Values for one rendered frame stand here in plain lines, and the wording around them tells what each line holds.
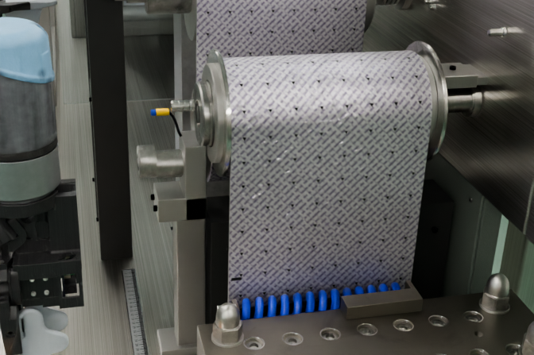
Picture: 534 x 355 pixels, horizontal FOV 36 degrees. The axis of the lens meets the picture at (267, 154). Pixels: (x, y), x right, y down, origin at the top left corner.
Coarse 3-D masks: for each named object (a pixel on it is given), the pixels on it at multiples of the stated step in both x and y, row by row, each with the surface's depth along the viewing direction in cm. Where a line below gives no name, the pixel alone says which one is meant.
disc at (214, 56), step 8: (216, 48) 92; (208, 56) 96; (216, 56) 90; (216, 64) 91; (224, 72) 88; (224, 80) 87; (224, 88) 87; (224, 96) 87; (224, 104) 88; (224, 112) 88; (224, 120) 88; (224, 128) 89; (224, 136) 89; (224, 144) 89; (224, 152) 90; (224, 160) 90; (216, 168) 95; (224, 168) 91
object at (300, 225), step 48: (240, 192) 92; (288, 192) 93; (336, 192) 95; (384, 192) 96; (240, 240) 94; (288, 240) 96; (336, 240) 98; (384, 240) 99; (240, 288) 97; (288, 288) 99; (336, 288) 101
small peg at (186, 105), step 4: (172, 100) 94; (180, 100) 94; (184, 100) 95; (188, 100) 95; (192, 100) 95; (172, 104) 94; (176, 104) 94; (180, 104) 94; (184, 104) 94; (188, 104) 94; (192, 104) 94; (172, 108) 94; (176, 108) 94; (180, 108) 94; (184, 108) 94; (188, 108) 94; (192, 108) 95
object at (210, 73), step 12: (204, 72) 95; (216, 72) 90; (216, 84) 89; (432, 84) 94; (216, 96) 88; (432, 96) 94; (216, 108) 88; (432, 108) 94; (216, 120) 89; (432, 120) 94; (216, 132) 89; (432, 132) 95; (216, 144) 90; (216, 156) 91
